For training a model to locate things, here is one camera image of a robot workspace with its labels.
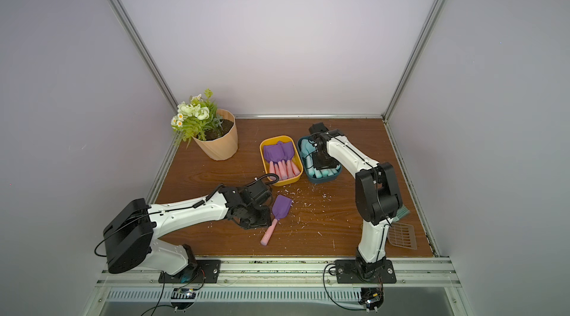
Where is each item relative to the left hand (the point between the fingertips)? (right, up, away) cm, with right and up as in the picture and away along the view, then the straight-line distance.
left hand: (272, 225), depth 79 cm
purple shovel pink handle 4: (+10, +18, +15) cm, 25 cm away
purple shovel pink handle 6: (+3, +19, +13) cm, 23 cm away
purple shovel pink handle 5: (+6, +18, +15) cm, 25 cm away
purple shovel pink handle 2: (-2, +24, +21) cm, 32 cm away
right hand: (+22, +24, +13) cm, 35 cm away
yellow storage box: (+9, +22, +20) cm, 31 cm away
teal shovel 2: (+19, +17, +12) cm, 28 cm away
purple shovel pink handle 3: (+5, +26, +22) cm, 35 cm away
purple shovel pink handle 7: (+3, +4, +6) cm, 7 cm away
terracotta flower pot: (-22, +30, +10) cm, 39 cm away
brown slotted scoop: (+49, -4, +2) cm, 49 cm away
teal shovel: (+15, +27, +23) cm, 38 cm away
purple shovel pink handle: (-1, +18, +14) cm, 23 cm away
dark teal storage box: (+15, +15, +13) cm, 25 cm away
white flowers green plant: (-28, +40, +1) cm, 49 cm away
